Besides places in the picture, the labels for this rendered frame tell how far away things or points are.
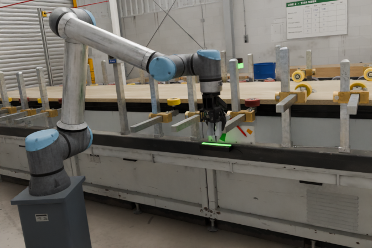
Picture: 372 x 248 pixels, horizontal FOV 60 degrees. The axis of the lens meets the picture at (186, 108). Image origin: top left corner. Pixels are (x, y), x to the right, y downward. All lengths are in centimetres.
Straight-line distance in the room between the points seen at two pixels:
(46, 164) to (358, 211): 158
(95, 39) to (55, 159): 62
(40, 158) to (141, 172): 100
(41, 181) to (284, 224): 133
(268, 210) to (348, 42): 699
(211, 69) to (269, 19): 796
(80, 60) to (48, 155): 46
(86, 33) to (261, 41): 808
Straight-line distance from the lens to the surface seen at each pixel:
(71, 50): 162
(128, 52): 126
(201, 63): 126
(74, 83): 164
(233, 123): 149
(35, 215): 170
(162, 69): 117
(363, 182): 167
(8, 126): 302
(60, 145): 166
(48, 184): 165
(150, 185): 244
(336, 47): 877
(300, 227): 205
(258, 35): 927
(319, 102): 175
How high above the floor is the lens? 121
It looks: 11 degrees down
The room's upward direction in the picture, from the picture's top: 5 degrees counter-clockwise
